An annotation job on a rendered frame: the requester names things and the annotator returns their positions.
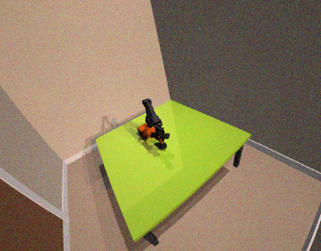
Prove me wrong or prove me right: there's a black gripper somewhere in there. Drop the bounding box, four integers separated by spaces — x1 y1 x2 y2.
150 131 170 142

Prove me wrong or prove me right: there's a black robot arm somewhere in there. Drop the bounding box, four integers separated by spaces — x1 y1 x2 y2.
142 99 165 136

